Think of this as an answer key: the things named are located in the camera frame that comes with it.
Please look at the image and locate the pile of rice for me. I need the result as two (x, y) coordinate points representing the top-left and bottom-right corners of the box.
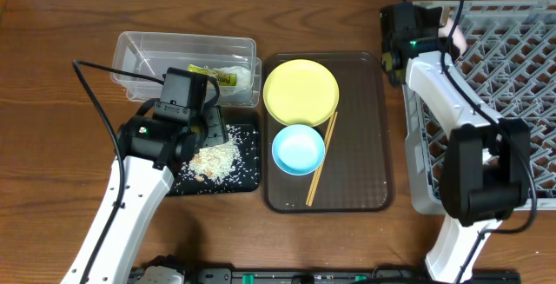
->
(180, 124), (261, 189)

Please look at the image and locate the pink bowl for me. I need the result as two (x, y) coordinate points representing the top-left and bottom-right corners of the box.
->
(438, 18), (467, 55)

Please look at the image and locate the green snack wrapper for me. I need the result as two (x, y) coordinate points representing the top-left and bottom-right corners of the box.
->
(187, 64), (237, 87)

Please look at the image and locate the white napkin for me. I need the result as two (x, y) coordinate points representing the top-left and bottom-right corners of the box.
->
(216, 66), (252, 96)

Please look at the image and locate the light blue bowl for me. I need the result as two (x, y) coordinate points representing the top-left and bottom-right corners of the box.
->
(271, 124), (325, 176)

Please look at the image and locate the yellow plate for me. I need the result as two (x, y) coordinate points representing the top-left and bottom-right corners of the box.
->
(263, 59), (340, 127)

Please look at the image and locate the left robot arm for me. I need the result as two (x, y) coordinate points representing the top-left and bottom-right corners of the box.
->
(63, 106), (228, 283)

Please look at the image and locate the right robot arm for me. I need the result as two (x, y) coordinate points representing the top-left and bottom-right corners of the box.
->
(380, 2), (536, 283)

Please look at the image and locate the grey dishwasher rack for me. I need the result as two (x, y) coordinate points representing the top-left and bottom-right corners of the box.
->
(403, 0), (555, 215)

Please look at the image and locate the black tray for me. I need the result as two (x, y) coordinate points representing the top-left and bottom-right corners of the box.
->
(168, 116), (261, 196)

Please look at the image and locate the clear plastic bin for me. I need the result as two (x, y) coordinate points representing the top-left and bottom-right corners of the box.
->
(112, 31), (261, 108)

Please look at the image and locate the brown serving tray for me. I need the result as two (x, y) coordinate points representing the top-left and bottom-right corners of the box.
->
(262, 51), (394, 214)

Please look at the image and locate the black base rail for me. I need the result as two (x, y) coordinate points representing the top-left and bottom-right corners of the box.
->
(129, 255), (522, 284)

